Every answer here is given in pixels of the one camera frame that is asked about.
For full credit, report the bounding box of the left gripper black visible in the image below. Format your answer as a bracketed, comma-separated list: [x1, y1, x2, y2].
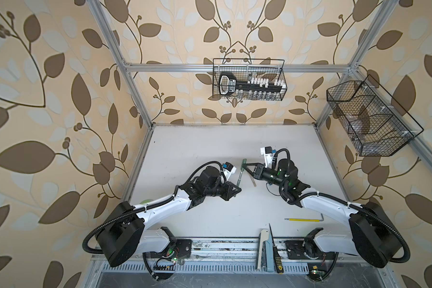
[204, 179, 243, 201]

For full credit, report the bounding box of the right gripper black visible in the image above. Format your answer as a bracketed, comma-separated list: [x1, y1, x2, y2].
[242, 163, 288, 190]

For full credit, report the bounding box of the green pen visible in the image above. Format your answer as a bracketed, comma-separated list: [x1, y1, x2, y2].
[236, 169, 243, 187]

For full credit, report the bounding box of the green pen cap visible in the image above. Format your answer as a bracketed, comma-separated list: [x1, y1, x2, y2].
[241, 158, 247, 171]

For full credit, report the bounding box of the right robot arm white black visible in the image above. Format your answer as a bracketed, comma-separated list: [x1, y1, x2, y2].
[242, 146, 411, 268]

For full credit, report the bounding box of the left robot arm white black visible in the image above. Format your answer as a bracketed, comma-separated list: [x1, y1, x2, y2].
[82, 161, 241, 268]

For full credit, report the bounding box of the beige blue utility tool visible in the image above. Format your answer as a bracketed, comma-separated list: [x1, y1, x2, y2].
[255, 229, 276, 272]

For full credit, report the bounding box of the green white tape roll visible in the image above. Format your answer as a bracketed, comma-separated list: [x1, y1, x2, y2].
[140, 199, 153, 205]

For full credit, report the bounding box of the black screwdriver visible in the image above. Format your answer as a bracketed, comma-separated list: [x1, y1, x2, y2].
[269, 225, 284, 274]

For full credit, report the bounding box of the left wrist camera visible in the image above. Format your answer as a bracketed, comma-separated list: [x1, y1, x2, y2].
[223, 162, 236, 180]

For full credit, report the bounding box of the aluminium front rail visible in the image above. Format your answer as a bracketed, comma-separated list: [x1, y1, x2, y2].
[89, 237, 368, 274]

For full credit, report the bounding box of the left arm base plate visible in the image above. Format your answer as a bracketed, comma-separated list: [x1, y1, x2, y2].
[143, 238, 193, 260]

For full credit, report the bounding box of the black socket set rail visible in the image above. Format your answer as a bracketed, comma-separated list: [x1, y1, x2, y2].
[213, 72, 288, 97]

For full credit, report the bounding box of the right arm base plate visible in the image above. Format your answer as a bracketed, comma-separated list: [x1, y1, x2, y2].
[285, 240, 325, 260]

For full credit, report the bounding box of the back wire basket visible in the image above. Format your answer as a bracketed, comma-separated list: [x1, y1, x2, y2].
[212, 58, 288, 102]

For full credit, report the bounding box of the wire basket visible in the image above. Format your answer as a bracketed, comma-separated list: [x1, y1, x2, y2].
[212, 58, 288, 102]
[326, 74, 424, 157]

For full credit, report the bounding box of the right wire basket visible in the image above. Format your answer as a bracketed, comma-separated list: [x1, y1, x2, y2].
[326, 74, 424, 157]

